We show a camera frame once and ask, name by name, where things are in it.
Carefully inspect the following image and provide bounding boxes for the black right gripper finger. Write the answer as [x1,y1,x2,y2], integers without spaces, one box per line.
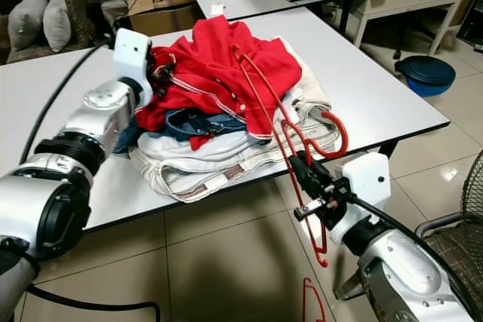
[287,156,324,201]
[296,155,339,193]

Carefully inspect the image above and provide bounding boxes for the red garment with white trim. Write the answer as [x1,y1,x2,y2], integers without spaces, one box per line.
[136,14,303,151]

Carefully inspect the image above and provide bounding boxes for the open brown cardboard box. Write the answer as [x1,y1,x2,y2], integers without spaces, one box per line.
[127,0,208,36]

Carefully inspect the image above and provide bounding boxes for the blue jeans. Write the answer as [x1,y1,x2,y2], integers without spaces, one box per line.
[113,107,231,153]

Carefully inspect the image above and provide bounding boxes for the folded white garment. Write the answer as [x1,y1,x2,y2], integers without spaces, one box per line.
[132,132,242,161]

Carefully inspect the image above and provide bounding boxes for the large white table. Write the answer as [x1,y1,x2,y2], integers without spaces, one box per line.
[0,7,451,232]

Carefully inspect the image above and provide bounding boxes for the grey pillow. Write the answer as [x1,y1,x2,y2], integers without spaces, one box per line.
[43,0,72,53]
[8,0,48,53]

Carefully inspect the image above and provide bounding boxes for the blue plastic basin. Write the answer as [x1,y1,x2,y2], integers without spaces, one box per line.
[395,55,457,98]

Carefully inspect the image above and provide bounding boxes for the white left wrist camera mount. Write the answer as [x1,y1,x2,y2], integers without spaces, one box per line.
[112,28,153,108]

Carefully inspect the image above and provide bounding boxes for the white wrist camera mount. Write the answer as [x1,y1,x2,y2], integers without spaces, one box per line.
[112,28,153,108]
[331,152,391,244]

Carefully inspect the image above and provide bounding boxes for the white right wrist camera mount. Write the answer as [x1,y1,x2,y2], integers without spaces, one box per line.
[331,152,391,244]

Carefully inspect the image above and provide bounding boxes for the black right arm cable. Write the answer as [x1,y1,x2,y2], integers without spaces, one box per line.
[347,194,454,262]

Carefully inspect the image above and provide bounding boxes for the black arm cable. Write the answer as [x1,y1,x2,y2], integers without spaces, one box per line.
[19,41,114,164]
[347,194,454,262]

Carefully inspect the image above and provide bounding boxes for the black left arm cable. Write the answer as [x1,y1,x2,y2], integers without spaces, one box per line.
[19,41,114,164]

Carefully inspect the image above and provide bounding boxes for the wire fan guard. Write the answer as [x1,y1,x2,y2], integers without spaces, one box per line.
[460,149,483,221]

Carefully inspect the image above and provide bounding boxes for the black floor cable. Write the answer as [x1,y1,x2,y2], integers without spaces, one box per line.
[26,284,161,322]

